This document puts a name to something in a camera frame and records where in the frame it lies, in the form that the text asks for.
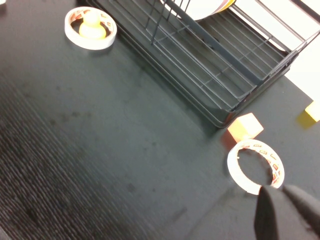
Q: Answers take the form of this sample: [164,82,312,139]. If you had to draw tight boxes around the yellow cube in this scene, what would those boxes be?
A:
[296,100,320,128]

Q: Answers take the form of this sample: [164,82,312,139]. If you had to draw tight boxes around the light grey plate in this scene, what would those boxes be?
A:
[161,0,222,21]

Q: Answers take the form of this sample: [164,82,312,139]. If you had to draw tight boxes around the black wire dish rack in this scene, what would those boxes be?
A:
[77,0,320,130]

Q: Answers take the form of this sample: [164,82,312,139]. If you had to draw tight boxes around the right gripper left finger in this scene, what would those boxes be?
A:
[253,186,282,240]

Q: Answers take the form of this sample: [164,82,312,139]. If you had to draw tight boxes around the orange cube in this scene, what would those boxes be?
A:
[221,112,265,151]

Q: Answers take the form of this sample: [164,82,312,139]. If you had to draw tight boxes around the pale pink plate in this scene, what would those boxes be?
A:
[216,0,230,13]

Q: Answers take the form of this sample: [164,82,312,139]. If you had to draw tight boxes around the white tape roll red print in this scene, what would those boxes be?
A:
[64,6,118,50]
[226,139,285,196]

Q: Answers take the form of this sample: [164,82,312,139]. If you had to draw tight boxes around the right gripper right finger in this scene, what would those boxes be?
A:
[274,185,320,240]

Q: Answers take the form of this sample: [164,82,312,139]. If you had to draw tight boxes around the yellow rubber duck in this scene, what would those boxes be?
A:
[78,11,106,40]

